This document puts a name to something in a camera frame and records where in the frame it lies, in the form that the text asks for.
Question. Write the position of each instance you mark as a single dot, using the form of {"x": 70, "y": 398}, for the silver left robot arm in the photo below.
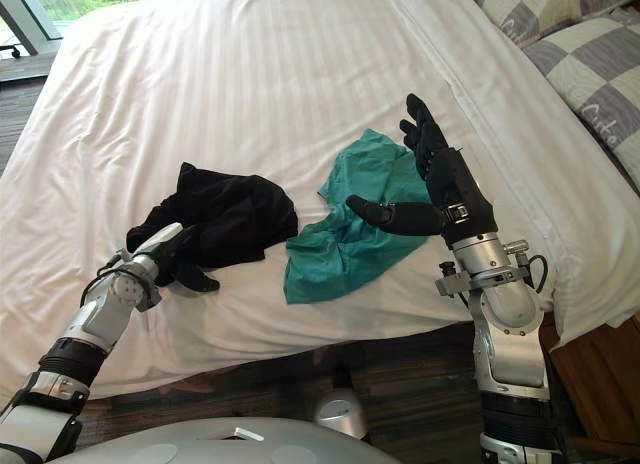
{"x": 80, "y": 334}

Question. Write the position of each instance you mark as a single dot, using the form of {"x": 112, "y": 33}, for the wooden bed frame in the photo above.
{"x": 597, "y": 384}

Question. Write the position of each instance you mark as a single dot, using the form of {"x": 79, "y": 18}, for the silver robot torso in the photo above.
{"x": 220, "y": 441}

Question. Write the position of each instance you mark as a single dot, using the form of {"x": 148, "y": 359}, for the teal green garment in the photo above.
{"x": 350, "y": 234}

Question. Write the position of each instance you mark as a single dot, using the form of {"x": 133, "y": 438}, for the black office chair base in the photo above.
{"x": 11, "y": 50}

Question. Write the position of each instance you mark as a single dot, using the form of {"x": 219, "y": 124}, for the silver robot leg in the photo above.
{"x": 341, "y": 409}

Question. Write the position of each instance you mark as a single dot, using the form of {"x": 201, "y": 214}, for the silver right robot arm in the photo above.
{"x": 505, "y": 334}

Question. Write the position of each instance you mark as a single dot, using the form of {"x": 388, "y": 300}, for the black garment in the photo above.
{"x": 235, "y": 219}

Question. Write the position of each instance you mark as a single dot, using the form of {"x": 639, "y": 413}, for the grey checkered pillow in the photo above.
{"x": 595, "y": 79}
{"x": 535, "y": 6}

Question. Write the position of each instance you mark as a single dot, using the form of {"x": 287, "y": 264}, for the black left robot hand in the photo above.
{"x": 186, "y": 264}

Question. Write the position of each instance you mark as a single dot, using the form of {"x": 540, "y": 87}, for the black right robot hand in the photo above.
{"x": 450, "y": 184}

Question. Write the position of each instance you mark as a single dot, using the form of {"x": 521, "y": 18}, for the white quilt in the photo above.
{"x": 280, "y": 149}

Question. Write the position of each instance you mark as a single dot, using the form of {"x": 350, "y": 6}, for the grey window frame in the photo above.
{"x": 25, "y": 14}

